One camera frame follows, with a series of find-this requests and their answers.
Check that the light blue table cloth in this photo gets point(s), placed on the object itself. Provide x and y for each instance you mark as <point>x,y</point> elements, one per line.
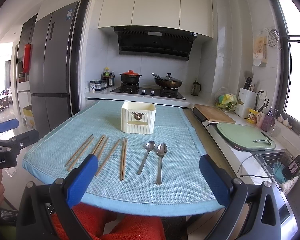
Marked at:
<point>141,174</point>

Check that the dark french press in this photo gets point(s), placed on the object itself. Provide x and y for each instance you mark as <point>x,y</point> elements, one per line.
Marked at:
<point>196,88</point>

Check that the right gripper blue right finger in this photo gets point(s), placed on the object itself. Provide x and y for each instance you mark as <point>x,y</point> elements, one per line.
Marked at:
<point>217,179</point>

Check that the red fire extinguisher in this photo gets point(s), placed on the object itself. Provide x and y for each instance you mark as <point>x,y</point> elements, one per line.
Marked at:
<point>26,58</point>

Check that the black wok glass lid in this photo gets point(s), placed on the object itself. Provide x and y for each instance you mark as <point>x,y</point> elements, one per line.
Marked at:
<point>167,81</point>

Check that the steel spoon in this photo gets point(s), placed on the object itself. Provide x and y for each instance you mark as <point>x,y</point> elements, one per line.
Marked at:
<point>150,145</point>
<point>161,152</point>

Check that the cream utensil holder box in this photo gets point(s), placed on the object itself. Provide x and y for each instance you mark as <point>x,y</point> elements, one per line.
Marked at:
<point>138,117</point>

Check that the smartphone in sink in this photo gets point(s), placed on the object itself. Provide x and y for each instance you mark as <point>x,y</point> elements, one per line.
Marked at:
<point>292,169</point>

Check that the wooden cutting board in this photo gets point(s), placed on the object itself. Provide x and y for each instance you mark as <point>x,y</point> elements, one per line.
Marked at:
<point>211,114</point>

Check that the condiment bottles group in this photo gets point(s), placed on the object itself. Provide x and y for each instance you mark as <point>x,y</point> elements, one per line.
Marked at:
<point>108,76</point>

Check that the wire trivet hanging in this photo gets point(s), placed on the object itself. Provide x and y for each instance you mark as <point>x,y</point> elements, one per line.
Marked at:
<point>273,37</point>

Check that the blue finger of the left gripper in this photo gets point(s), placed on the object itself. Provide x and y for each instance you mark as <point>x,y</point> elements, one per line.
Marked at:
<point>8,125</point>
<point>25,139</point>

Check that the white upper cabinets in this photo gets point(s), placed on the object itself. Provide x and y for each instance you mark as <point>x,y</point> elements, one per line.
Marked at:
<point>195,16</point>

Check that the black range hood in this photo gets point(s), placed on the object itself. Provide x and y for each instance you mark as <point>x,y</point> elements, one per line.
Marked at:
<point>155,41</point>

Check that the yellow cardboard box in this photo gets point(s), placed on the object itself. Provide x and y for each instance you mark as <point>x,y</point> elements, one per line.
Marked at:
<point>29,118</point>

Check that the grey refrigerator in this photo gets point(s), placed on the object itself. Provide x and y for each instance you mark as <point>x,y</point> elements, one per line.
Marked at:
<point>49,68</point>

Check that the black gas stove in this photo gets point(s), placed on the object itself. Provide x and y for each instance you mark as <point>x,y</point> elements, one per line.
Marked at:
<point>161,91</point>

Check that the red trousers legs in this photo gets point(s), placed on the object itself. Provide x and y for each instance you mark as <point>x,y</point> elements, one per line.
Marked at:
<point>104,224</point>

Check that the yellow green bag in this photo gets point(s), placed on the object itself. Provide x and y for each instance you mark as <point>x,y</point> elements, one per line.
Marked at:
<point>225,100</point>

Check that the wall calendar hanging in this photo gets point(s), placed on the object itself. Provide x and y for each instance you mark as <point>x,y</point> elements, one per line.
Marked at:
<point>260,49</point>

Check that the black pot orange lid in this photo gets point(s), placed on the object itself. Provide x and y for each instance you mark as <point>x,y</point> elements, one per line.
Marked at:
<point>130,77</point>

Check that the yellow cup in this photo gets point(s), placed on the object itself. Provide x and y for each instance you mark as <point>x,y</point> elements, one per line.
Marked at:
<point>252,116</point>

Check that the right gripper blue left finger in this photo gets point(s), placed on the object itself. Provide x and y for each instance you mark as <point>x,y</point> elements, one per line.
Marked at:
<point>78,180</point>

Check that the white knife block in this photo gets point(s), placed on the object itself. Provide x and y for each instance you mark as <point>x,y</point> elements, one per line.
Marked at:
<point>246,100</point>

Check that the purple cup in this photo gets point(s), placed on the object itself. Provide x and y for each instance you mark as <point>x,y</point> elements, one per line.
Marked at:
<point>269,119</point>

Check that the green cutting board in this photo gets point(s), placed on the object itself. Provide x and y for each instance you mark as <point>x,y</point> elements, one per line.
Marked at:
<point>244,137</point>

